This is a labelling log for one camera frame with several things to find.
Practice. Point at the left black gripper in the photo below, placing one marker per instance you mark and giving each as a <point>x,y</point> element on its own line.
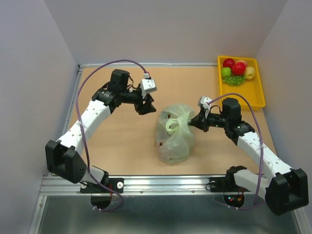
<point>147,107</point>

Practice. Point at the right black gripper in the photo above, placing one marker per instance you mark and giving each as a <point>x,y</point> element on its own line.
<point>200,122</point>

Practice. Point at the light green plastic bag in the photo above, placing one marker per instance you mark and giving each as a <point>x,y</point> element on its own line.
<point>175,139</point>

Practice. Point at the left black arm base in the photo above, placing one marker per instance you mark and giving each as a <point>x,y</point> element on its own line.
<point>105,198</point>

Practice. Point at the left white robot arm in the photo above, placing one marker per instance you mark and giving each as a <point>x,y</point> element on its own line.
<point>63,156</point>

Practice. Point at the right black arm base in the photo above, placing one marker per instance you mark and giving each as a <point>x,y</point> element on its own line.
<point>233,194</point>

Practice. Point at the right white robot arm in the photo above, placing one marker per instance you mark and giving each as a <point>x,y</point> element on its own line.
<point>282,187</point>

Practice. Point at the green grape bunch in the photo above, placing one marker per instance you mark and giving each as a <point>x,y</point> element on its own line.
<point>234,80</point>

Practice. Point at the light green custard apple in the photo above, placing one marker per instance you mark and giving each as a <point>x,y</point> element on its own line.
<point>226,72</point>

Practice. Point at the red apple centre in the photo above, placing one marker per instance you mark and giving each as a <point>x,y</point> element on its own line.
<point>239,68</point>

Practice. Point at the red apple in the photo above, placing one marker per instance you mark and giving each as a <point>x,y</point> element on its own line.
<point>239,68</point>
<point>228,63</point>

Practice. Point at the red apple back left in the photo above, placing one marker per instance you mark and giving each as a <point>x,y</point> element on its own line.
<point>228,63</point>

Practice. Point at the yellow pear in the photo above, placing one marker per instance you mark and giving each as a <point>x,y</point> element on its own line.
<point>249,73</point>

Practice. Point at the peach fruit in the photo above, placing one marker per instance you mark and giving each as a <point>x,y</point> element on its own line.
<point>243,61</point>

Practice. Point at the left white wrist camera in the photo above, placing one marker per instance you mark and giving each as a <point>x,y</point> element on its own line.
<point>147,85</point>

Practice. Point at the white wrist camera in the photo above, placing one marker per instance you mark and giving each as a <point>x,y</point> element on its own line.
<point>205,105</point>
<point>147,85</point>

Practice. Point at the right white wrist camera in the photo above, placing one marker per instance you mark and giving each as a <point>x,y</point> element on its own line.
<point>205,105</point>

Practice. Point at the aluminium frame rail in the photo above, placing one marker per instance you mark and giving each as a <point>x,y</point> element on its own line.
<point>158,198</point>

